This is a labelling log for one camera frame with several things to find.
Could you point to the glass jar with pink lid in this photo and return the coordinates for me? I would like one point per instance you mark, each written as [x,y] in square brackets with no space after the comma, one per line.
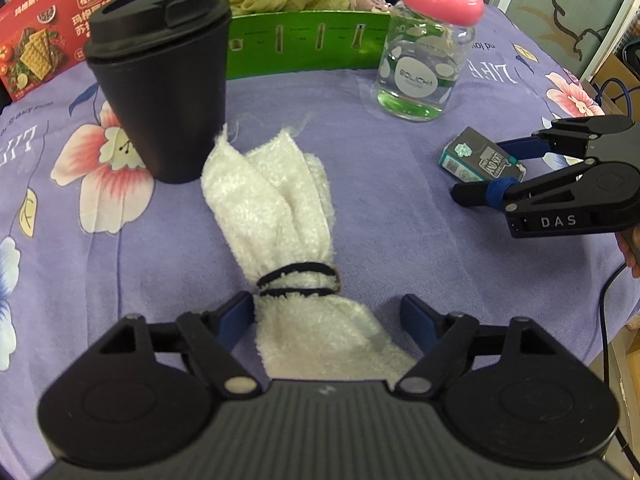
[425,60]

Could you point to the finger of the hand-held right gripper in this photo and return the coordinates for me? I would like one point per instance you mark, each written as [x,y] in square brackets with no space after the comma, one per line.
[575,132]
[500,192]

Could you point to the black lidded cup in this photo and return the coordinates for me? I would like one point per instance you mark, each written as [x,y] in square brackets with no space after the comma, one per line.
[165,95]

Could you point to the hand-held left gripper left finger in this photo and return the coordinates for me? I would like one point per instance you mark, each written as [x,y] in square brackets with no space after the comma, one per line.
[235,320]

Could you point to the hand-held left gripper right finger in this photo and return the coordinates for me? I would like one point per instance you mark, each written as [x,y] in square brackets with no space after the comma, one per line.
[417,320]

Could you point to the cartoon printed sliding door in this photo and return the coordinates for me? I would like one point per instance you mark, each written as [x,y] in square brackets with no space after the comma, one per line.
[550,5]

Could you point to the person's right hand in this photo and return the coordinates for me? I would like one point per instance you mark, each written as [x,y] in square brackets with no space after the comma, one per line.
[632,252]

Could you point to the small teal card box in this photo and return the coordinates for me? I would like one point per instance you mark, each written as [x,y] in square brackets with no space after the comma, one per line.
[475,155]

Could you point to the red cracker box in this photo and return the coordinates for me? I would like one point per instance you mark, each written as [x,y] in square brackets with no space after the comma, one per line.
[45,35]

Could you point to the green cardboard box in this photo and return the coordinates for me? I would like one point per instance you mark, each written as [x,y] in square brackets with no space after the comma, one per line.
[300,42]

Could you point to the white fluffy towel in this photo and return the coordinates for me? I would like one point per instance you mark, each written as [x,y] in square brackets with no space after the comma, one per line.
[280,200]

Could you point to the purple floral tablecloth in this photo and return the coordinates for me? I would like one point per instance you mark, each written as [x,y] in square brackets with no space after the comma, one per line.
[400,220]

